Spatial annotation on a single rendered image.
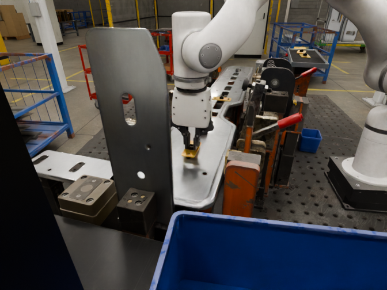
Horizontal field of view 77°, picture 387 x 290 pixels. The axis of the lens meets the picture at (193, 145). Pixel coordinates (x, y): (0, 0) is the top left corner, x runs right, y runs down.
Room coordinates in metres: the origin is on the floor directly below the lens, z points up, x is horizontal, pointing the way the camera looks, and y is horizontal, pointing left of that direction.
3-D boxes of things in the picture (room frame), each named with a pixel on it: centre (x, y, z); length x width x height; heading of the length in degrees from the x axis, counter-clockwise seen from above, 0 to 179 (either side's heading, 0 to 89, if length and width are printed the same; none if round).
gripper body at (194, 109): (0.59, 0.00, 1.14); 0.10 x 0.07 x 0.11; 74
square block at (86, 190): (0.36, 0.21, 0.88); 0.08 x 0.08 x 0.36; 74
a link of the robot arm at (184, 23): (0.58, 0.00, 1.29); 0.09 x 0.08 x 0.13; 19
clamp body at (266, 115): (0.70, -0.23, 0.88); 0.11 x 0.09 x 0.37; 74
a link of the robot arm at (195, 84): (0.59, 0.00, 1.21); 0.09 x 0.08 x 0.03; 74
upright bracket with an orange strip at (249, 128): (0.45, -0.12, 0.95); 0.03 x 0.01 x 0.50; 164
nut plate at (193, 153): (0.59, 0.00, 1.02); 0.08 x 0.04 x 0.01; 164
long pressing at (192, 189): (1.06, -0.12, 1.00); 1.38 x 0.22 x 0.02; 164
